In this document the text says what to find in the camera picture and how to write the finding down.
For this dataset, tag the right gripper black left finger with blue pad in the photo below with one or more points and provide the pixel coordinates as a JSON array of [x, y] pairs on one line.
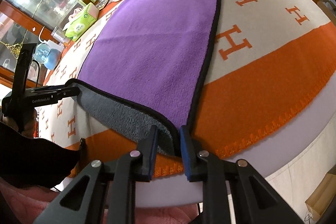
[[105, 192]]

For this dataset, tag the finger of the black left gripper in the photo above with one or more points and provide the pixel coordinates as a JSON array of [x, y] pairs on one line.
[[72, 91]]

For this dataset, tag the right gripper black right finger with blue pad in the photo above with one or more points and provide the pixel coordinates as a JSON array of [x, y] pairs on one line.
[[233, 192]]

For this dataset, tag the purple grey microfibre towel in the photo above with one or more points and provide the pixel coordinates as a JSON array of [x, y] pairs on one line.
[[148, 67]]

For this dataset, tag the black jacket sleeve forearm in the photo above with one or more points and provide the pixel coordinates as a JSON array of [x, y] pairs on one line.
[[29, 162]]

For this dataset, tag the person's left hand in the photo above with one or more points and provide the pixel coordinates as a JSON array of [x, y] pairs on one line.
[[29, 123]]

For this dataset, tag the blue snow globe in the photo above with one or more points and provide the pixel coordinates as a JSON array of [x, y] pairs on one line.
[[47, 56]]

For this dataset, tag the small glass jar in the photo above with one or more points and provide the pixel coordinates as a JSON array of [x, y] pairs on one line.
[[59, 35]]

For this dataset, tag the green tissue pack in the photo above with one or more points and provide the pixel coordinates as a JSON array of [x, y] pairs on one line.
[[81, 22]]

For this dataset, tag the brown cardboard box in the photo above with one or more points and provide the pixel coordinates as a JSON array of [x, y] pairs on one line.
[[321, 198]]

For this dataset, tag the orange white H-pattern blanket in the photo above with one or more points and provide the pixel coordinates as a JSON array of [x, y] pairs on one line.
[[271, 59]]

